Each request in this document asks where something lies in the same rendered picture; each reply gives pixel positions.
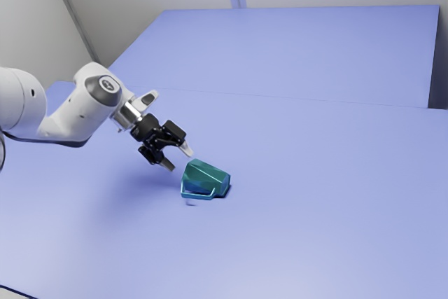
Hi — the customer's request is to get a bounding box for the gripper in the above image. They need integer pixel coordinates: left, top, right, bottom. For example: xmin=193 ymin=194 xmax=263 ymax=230
xmin=129 ymin=113 xmax=195 ymax=173

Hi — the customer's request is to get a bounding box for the teal faceted mug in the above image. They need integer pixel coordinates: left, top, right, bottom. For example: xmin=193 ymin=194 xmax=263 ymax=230
xmin=179 ymin=158 xmax=232 ymax=201

